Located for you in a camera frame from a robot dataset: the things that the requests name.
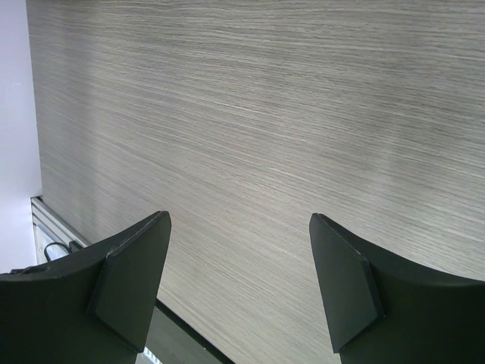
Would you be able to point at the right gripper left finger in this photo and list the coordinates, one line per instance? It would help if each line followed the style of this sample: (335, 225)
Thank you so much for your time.
(92, 306)

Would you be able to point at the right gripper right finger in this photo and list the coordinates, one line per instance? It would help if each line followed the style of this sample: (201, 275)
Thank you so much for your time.
(383, 308)

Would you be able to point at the aluminium rail frame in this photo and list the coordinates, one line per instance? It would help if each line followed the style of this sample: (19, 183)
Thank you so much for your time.
(54, 237)

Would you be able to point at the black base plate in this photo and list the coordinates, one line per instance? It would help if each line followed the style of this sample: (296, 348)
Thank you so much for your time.
(172, 340)

